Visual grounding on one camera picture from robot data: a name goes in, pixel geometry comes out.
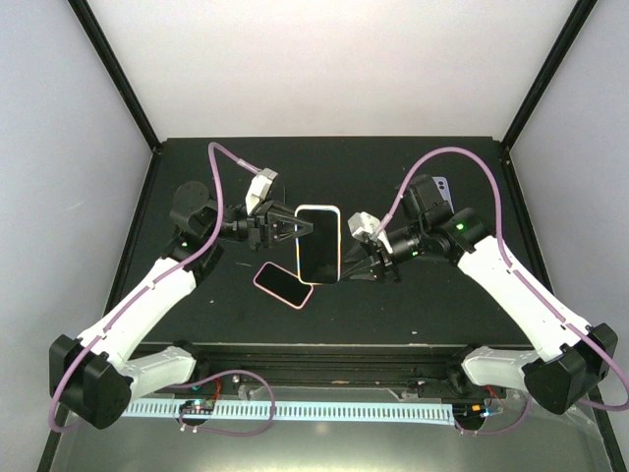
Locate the purple cable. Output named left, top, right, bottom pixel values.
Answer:
left=375, top=146, right=629, bottom=412
left=46, top=142, right=261, bottom=434

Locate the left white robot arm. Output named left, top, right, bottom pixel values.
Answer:
left=48, top=181, right=315, bottom=432

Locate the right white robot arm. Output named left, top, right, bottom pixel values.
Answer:
left=341, top=175, right=618, bottom=415

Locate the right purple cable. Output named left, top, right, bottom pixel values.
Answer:
left=375, top=146, right=629, bottom=412

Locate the light blue slotted cable duct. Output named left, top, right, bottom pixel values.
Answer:
left=123, top=398, right=454, bottom=428

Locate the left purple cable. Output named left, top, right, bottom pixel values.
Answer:
left=46, top=142, right=261, bottom=434

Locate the right black frame post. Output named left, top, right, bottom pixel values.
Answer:
left=500, top=0, right=598, bottom=150

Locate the right small circuit board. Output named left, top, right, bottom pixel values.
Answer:
left=452, top=403, right=491, bottom=419

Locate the black frame post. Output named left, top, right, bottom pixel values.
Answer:
left=500, top=0, right=598, bottom=150
left=68, top=0, right=162, bottom=152

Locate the small circuit board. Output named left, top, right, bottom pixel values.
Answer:
left=179, top=399, right=215, bottom=415
left=452, top=403, right=491, bottom=419

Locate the left small circuit board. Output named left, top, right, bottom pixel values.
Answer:
left=179, top=399, right=215, bottom=415

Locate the phone in pink case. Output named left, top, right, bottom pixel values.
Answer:
left=253, top=262, right=314, bottom=310

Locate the lavender phone case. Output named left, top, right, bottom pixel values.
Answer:
left=432, top=176, right=454, bottom=211

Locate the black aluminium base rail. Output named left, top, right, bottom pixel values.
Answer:
left=137, top=343, right=542, bottom=394

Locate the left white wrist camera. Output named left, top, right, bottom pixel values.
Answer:
left=245, top=168, right=278, bottom=215

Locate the left black frame post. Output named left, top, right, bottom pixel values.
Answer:
left=68, top=0, right=162, bottom=152

